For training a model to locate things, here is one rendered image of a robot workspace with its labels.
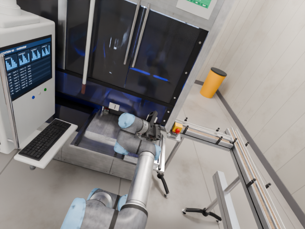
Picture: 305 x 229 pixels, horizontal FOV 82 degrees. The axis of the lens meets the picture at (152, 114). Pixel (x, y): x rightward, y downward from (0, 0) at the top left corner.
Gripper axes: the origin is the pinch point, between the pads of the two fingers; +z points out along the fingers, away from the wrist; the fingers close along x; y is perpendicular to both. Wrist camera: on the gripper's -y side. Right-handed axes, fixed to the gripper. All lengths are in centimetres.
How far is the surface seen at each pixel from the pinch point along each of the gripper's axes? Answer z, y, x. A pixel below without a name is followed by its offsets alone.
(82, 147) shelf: -20, 5, -56
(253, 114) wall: 322, -112, 17
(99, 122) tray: -4, -20, -63
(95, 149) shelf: -13, 6, -51
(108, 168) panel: 44, 11, -107
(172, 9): -22, -68, 23
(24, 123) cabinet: -53, -8, -75
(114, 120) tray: 8, -25, -59
